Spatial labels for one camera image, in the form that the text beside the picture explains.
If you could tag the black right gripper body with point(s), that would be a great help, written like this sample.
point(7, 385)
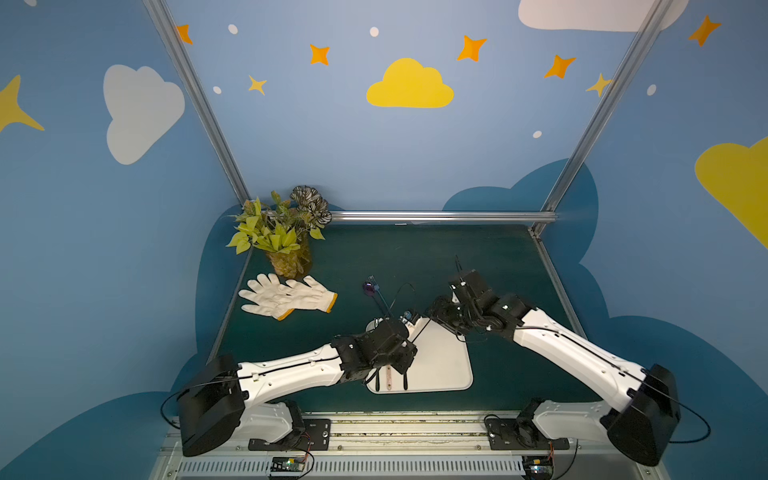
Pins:
point(448, 315)

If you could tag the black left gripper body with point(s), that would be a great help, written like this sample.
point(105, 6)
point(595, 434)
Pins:
point(405, 351)

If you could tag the blue iridescent fork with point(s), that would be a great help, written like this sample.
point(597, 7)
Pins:
point(376, 292)

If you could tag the purple spoon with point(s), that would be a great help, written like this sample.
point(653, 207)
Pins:
point(367, 291)

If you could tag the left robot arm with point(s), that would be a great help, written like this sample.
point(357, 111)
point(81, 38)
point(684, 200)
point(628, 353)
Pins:
point(243, 400)

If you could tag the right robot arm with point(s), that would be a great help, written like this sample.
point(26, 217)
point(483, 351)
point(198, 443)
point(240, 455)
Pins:
point(637, 411)

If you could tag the white plastic tray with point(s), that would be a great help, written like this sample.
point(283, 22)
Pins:
point(442, 363)

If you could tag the white knit glove yellow cuff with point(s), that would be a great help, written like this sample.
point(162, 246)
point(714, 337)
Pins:
point(307, 294)

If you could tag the glass vase with green plant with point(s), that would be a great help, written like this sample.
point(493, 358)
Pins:
point(283, 231)

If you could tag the right side table rail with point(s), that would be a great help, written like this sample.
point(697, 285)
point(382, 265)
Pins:
point(556, 282)

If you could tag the table rail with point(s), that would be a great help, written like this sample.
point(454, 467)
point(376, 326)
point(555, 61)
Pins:
point(230, 307)
point(556, 282)

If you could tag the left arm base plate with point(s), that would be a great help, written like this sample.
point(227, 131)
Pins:
point(306, 433)

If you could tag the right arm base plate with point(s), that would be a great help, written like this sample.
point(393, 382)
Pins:
point(509, 434)

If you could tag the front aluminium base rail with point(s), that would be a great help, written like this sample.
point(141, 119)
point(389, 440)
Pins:
point(404, 445)

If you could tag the aluminium back frame rail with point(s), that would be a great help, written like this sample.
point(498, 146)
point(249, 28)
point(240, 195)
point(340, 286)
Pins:
point(422, 217)

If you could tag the left side table rail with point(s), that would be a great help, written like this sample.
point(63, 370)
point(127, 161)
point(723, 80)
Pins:
point(230, 307)

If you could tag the right aluminium frame post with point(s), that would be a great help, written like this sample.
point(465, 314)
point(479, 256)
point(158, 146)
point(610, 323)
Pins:
point(638, 50)

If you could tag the aluminium frame post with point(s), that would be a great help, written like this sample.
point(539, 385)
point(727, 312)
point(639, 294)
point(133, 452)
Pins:
point(638, 50)
point(163, 21)

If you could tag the left aluminium frame post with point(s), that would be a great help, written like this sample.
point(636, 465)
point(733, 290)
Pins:
point(163, 21)

